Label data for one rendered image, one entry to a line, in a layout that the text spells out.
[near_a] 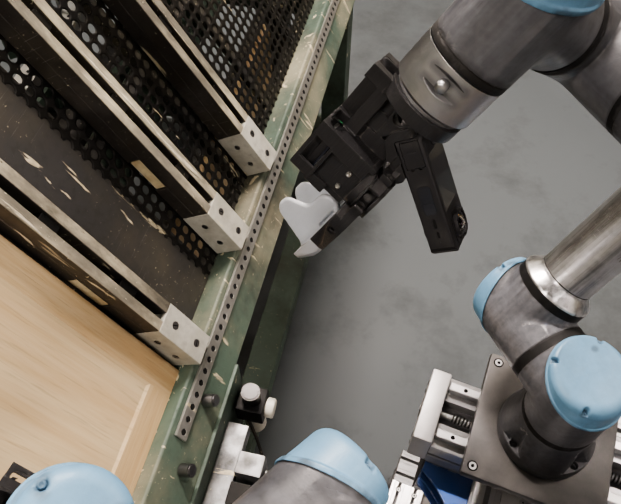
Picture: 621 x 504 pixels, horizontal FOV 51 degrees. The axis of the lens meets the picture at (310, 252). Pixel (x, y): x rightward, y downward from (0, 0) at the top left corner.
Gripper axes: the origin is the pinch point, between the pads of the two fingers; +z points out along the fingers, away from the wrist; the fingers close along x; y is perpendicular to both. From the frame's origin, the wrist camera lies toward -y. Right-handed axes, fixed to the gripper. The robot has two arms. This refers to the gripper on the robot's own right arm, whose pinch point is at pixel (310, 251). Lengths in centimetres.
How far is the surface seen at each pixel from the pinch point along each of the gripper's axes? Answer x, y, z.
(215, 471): -23, -20, 77
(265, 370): -85, -21, 116
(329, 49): -130, 32, 44
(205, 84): -64, 38, 39
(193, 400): -24, -6, 66
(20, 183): -12, 37, 39
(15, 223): -9, 34, 43
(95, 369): -12, 11, 61
